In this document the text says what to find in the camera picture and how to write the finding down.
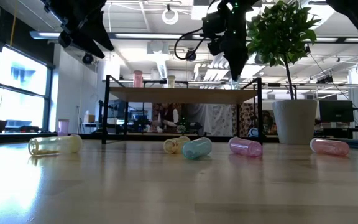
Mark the green leafy plant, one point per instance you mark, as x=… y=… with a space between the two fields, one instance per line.
x=278 y=34

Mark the round black ceiling speaker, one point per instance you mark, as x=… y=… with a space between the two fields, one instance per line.
x=87 y=58
x=190 y=56

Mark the white plant pot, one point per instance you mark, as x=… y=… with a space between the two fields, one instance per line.
x=294 y=124

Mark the pink medicine bottle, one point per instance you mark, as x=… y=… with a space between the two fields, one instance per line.
x=245 y=147
x=63 y=127

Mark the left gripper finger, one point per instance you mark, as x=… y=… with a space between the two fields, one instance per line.
x=76 y=42
x=99 y=32

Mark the black computer monitor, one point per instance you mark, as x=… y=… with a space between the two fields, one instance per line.
x=336 y=111

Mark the person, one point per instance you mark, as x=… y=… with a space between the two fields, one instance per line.
x=267 y=121
x=166 y=116

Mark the wooden shelf black metal legs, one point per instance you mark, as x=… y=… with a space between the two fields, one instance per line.
x=182 y=96

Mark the cardboard box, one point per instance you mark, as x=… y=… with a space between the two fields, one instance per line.
x=89 y=119

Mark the salmon red medicine bottle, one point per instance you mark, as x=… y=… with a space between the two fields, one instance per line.
x=138 y=80
x=329 y=147

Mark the patterned brown cloth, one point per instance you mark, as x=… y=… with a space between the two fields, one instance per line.
x=247 y=116

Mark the white ventilation duct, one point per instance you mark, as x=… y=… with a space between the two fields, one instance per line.
x=158 y=49

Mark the long ceiling light strip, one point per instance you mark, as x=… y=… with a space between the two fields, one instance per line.
x=141 y=35

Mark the black aluminium table frame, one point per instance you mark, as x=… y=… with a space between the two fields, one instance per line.
x=79 y=136

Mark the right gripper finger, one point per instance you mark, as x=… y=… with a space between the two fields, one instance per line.
x=242 y=57
x=232 y=59

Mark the white cloth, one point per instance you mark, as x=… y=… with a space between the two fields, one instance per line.
x=210 y=119

